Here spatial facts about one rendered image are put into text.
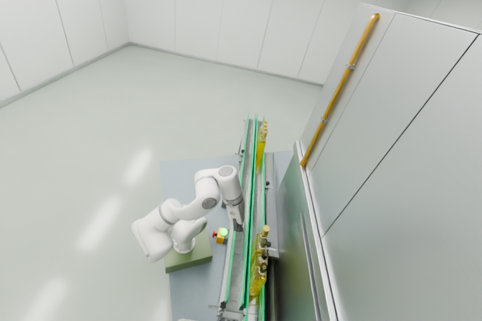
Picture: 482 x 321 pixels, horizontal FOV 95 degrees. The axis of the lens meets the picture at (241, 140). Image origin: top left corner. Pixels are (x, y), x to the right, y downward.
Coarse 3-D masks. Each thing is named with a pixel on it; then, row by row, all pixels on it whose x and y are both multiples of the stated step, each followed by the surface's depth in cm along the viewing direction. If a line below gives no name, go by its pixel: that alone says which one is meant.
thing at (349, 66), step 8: (376, 16) 75; (368, 24) 77; (368, 32) 78; (360, 40) 80; (360, 48) 81; (352, 56) 84; (352, 64) 85; (344, 72) 87; (344, 80) 89; (336, 88) 92; (336, 96) 93; (328, 112) 98; (320, 128) 103; (312, 144) 108; (304, 160) 115
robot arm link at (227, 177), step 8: (216, 168) 75; (224, 168) 74; (232, 168) 74; (200, 176) 73; (208, 176) 73; (216, 176) 73; (224, 176) 71; (232, 176) 71; (224, 184) 72; (232, 184) 72; (224, 192) 74; (232, 192) 74; (240, 192) 77
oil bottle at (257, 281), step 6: (258, 270) 100; (252, 276) 104; (258, 276) 99; (264, 276) 99; (252, 282) 102; (258, 282) 101; (264, 282) 101; (252, 288) 105; (258, 288) 105; (252, 294) 110
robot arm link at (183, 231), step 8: (176, 224) 100; (184, 224) 101; (192, 224) 103; (200, 224) 107; (176, 232) 99; (184, 232) 98; (192, 232) 102; (200, 232) 111; (176, 240) 99; (184, 240) 99
